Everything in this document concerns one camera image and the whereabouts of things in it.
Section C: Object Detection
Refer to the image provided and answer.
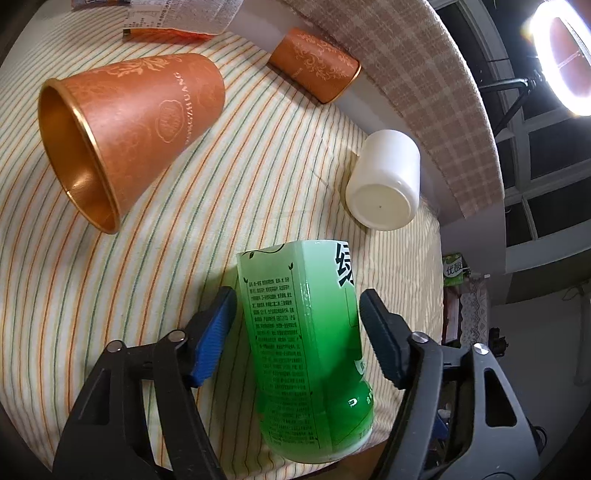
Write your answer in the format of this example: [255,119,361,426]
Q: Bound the green cut bottle cup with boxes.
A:
[238,240,374,464]

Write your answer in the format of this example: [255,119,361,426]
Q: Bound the white plastic cup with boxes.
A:
[346,130,421,231]

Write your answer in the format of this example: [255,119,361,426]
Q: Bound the near orange paper cup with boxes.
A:
[38,53,225,234]

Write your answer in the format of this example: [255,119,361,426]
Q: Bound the orange paper cup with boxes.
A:
[269,27,362,104]
[38,53,225,234]

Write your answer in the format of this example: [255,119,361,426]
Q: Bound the far orange paper cup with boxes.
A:
[269,27,362,104]

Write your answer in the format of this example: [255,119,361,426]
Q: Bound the red label cut bottle cup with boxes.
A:
[70,0,243,41]

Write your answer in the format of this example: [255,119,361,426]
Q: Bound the white lace cloth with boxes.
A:
[460,277,490,346]

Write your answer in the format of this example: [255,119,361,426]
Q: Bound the green tissue box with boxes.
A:
[442,253,469,287]

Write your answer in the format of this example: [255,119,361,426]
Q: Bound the striped yellow mattress cloth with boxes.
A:
[1,1,443,465]

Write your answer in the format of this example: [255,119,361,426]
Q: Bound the black tripod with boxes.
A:
[479,68,548,137]

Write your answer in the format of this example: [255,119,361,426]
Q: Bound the plaid beige blanket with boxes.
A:
[287,1,504,217]

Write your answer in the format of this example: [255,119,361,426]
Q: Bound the ring light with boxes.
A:
[526,1,590,117]

